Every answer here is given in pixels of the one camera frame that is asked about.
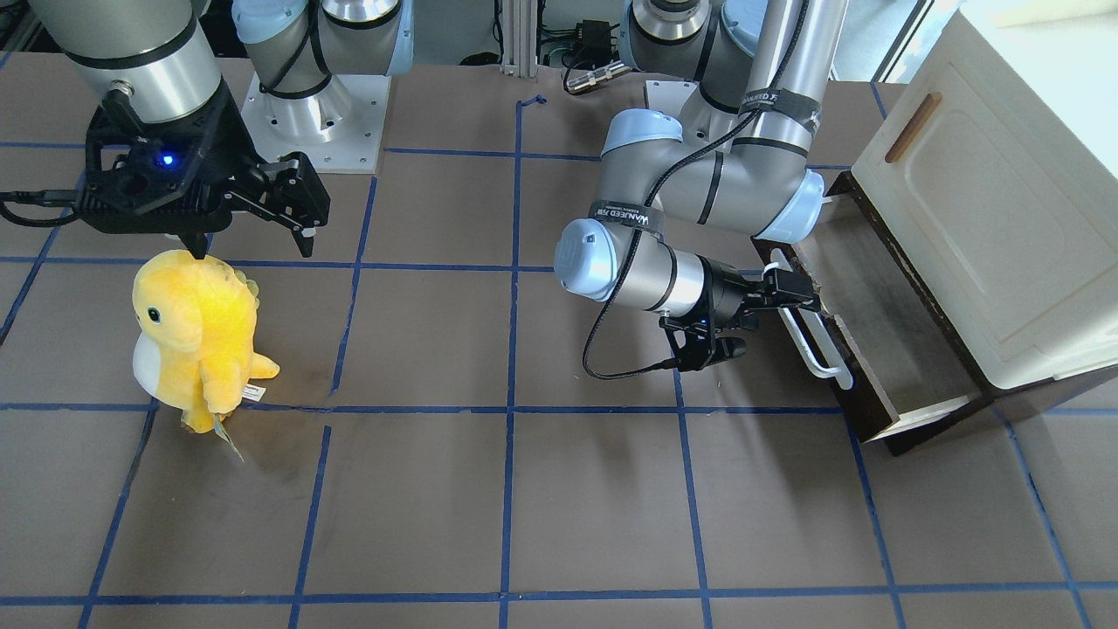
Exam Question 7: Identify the dark wooden drawer cabinet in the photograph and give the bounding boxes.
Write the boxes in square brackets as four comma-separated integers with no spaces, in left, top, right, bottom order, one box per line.
[831,171,1117,457]

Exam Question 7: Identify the dark wooden drawer white handle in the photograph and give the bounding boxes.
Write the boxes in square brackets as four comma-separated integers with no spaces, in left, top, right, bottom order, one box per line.
[754,194,991,444]

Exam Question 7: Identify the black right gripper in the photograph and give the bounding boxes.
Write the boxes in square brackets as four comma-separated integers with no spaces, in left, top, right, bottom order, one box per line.
[73,84,331,261]

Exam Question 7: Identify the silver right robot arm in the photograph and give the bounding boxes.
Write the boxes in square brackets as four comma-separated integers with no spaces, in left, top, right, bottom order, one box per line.
[28,1,330,259]

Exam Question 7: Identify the yellow plush dinosaur toy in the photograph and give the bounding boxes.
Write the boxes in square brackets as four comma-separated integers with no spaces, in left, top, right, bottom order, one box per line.
[132,250,280,445]

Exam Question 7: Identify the cream plastic storage box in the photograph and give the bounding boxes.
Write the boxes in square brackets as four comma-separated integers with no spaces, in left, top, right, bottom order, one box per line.
[852,1,1117,389]

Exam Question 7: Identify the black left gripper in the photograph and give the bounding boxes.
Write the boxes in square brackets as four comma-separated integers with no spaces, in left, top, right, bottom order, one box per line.
[690,256,821,371]

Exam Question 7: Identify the aluminium frame post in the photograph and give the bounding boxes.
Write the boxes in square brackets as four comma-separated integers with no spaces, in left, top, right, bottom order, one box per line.
[499,0,539,82]

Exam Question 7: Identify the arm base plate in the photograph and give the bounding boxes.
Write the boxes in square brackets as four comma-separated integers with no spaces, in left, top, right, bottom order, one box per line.
[645,79,710,135]
[241,75,392,174]

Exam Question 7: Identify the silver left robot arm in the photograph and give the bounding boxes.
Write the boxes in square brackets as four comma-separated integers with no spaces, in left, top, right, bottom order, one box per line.
[555,1,847,373]

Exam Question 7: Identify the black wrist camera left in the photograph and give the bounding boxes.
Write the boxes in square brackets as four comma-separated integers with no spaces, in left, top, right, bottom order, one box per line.
[659,317,747,373]

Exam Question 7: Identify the black camera cable left arm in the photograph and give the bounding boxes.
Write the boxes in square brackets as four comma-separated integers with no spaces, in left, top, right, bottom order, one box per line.
[582,0,813,382]

